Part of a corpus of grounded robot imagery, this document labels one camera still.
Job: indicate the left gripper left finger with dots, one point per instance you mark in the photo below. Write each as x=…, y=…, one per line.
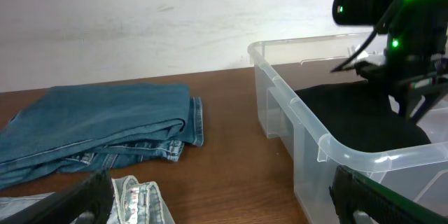
x=89, y=201

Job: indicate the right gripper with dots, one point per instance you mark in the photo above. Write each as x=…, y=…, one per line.
x=415, y=65

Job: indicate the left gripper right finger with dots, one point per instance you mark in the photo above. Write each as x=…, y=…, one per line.
x=359, y=199

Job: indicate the large black garment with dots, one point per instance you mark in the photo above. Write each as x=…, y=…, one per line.
x=360, y=117

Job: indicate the light blue folded jeans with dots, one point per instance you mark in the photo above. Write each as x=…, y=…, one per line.
x=134, y=203

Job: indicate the dark blue folded jeans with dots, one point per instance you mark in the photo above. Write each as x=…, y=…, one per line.
x=85, y=128

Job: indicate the clear plastic storage bin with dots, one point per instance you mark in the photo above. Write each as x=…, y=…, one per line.
x=283, y=67

